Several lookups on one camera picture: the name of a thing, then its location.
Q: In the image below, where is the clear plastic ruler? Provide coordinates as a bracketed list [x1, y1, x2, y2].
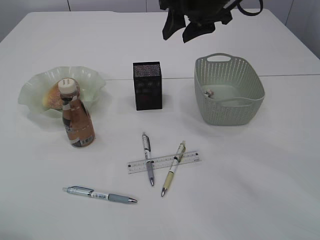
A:
[126, 151, 202, 174]

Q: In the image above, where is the black mesh pen holder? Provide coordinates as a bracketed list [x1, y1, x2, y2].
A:
[132, 61, 163, 111]

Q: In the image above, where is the sugared bread roll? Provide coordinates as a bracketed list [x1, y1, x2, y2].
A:
[42, 83, 63, 110]

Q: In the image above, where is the pale green wavy plate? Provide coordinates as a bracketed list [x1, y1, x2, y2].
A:
[18, 66, 106, 118]

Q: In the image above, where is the blue clip grey grip pen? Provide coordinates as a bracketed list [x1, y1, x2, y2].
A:
[62, 186, 138, 204]

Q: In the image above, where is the grey grip white pen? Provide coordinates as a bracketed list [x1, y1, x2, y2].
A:
[142, 132, 155, 187]

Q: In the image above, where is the grey-green woven plastic basket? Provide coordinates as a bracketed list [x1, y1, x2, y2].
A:
[194, 53, 265, 126]

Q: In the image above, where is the large paper ball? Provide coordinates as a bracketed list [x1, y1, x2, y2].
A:
[204, 89, 214, 98]

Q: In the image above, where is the beige grip white pen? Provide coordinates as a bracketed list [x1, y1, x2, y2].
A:
[161, 140, 186, 197]

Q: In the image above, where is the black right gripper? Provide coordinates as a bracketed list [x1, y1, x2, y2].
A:
[158, 0, 237, 43]

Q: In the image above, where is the brown coffee drink bottle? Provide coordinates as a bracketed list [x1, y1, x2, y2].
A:
[58, 78, 95, 148]

